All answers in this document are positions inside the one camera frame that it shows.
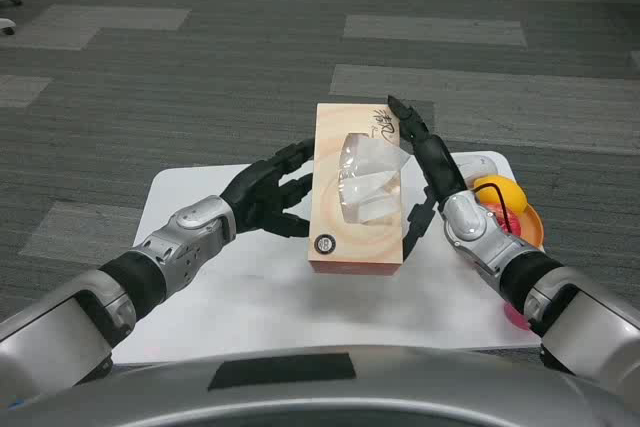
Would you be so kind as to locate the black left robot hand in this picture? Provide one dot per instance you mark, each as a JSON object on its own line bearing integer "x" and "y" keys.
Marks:
{"x": 250, "y": 192}

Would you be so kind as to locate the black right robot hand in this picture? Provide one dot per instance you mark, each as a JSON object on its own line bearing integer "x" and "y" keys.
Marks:
{"x": 436, "y": 163}

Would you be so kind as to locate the wood-print tissue box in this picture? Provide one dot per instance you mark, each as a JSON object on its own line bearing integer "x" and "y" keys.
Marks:
{"x": 350, "y": 237}

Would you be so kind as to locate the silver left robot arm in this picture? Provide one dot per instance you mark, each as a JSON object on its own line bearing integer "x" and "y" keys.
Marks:
{"x": 165, "y": 252}

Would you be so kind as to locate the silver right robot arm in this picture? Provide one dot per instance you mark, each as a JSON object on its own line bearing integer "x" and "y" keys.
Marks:
{"x": 550, "y": 292}

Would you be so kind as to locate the white computer mouse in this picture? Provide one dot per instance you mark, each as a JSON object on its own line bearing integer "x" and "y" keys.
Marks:
{"x": 477, "y": 167}

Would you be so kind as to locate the red apple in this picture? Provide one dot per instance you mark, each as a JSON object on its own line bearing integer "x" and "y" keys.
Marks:
{"x": 495, "y": 212}

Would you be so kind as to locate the yellow lemon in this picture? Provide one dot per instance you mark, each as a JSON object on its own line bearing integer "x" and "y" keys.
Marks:
{"x": 510, "y": 194}

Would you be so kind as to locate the orange plate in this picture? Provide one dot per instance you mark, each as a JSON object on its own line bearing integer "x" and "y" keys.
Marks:
{"x": 531, "y": 229}

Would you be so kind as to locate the pink round cup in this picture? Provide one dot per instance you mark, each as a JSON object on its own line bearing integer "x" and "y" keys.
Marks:
{"x": 517, "y": 319}

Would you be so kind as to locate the silver robot chest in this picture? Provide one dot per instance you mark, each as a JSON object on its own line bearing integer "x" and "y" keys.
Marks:
{"x": 400, "y": 392}

